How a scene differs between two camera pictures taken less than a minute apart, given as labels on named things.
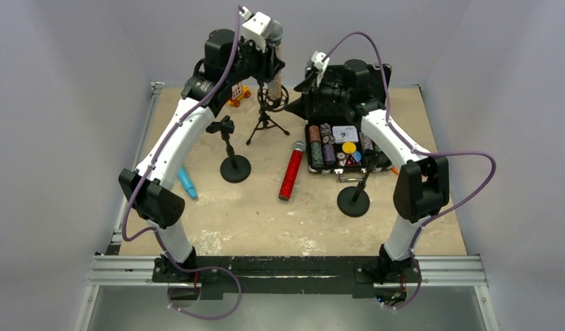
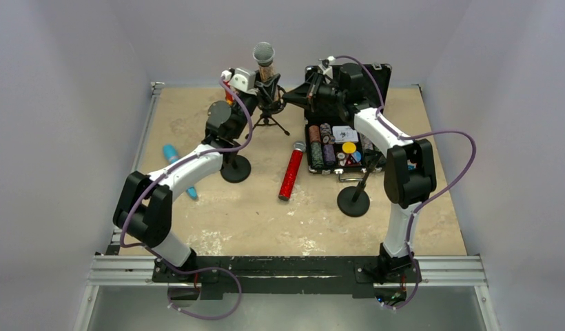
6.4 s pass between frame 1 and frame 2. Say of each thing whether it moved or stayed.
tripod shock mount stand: stayed
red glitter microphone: stayed
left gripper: moved
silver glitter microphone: moved
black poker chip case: stayed
